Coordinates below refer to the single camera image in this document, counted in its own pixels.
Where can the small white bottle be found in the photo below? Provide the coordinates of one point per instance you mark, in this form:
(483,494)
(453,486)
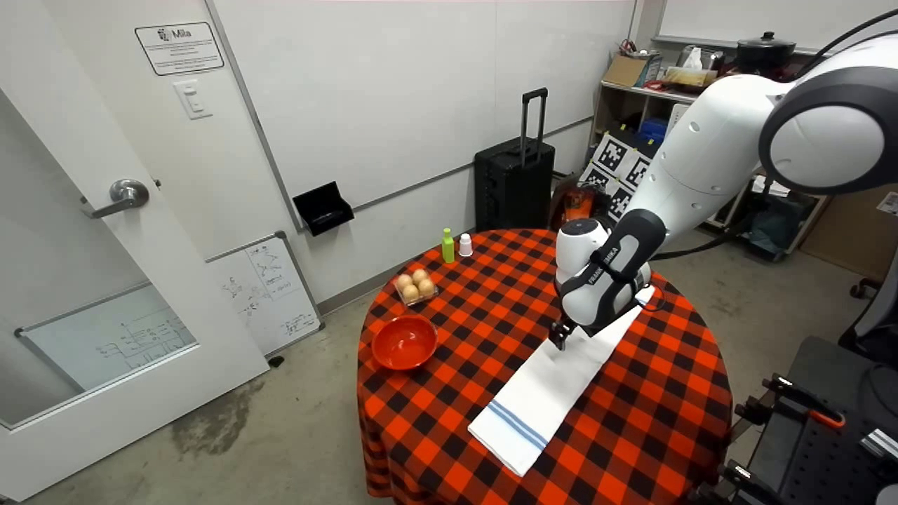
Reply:
(463,249)

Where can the tray of beige eggs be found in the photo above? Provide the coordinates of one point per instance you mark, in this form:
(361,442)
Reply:
(413,287)

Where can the black cooking pot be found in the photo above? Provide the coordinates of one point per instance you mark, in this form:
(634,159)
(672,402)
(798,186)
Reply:
(765,51)

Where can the white towel with blue stripes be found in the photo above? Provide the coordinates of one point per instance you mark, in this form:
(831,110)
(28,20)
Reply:
(550,393)

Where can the wooden shelf unit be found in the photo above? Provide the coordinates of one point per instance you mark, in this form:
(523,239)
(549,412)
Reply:
(647,95)

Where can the black perforated mounting table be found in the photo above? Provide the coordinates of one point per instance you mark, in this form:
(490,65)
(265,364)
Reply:
(831,458)

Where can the green bottle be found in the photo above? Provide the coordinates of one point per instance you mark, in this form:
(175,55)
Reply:
(446,249)

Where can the large brown cardboard box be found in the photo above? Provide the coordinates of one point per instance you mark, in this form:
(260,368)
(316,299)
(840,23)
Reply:
(852,235)

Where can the small cardboard box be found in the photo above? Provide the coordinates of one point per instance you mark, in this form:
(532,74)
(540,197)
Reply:
(623,72)

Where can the black wall holder box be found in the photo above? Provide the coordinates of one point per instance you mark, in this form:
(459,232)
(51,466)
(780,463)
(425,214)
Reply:
(324,210)

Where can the orange black checked tablecloth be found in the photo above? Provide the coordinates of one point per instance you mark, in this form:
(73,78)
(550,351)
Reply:
(655,421)

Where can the black white marker tag board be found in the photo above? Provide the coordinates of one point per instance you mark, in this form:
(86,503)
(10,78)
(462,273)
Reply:
(617,170)

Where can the small whiteboard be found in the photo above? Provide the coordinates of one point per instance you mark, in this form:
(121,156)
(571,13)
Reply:
(268,297)

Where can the red bowl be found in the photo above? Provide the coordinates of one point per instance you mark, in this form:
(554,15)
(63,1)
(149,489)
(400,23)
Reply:
(405,343)

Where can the black suitcase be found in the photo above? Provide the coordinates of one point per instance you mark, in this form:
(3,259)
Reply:
(512,193)

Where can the white wall sign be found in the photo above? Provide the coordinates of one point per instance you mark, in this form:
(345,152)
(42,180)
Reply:
(181,47)

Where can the white switch plate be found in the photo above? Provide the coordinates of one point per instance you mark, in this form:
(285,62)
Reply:
(192,99)

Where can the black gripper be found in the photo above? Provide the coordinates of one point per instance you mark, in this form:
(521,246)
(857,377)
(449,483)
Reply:
(567,327)

